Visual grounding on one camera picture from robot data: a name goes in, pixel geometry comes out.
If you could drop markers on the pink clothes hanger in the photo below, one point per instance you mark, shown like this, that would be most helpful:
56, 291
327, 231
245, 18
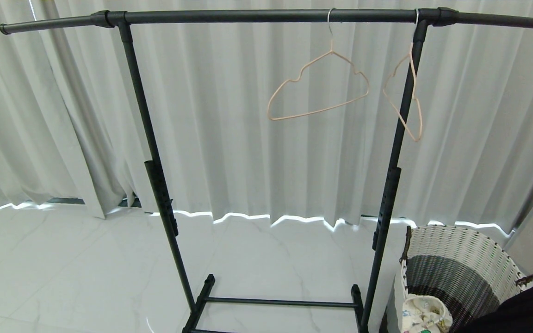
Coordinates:
332, 46
419, 121

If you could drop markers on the black clothes rack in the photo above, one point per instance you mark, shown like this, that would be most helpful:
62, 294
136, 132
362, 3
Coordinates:
248, 16

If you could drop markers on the white laundry basket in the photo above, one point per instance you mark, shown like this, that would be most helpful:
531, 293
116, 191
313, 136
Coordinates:
461, 245

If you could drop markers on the white curtain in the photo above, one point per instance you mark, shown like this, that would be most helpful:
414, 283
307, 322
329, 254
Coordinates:
7, 115
248, 162

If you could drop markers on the cream printed garment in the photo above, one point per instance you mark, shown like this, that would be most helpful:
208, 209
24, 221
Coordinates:
426, 314

